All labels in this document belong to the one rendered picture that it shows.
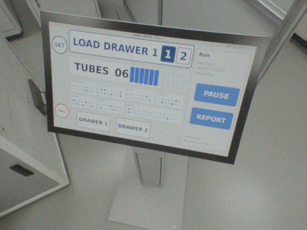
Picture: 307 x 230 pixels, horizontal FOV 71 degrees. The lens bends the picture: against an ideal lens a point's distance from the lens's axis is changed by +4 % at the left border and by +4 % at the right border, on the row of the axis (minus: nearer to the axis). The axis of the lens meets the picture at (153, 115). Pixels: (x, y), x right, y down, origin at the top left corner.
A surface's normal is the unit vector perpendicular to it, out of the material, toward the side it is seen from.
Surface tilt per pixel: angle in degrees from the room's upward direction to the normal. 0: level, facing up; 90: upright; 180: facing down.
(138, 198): 3
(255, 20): 90
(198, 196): 0
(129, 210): 3
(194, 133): 50
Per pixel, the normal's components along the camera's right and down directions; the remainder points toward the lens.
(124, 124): -0.15, 0.30
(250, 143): -0.01, -0.53
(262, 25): -0.91, 0.35
